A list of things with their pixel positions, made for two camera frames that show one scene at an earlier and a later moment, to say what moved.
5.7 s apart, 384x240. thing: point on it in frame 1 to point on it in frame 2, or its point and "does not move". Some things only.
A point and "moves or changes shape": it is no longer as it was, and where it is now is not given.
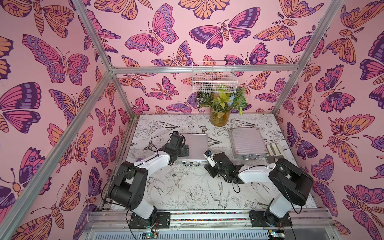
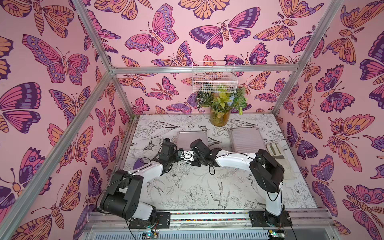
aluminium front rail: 211,219 does not move
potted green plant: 220,105 does not move
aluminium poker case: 198,143 moves or changes shape
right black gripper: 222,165 to 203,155
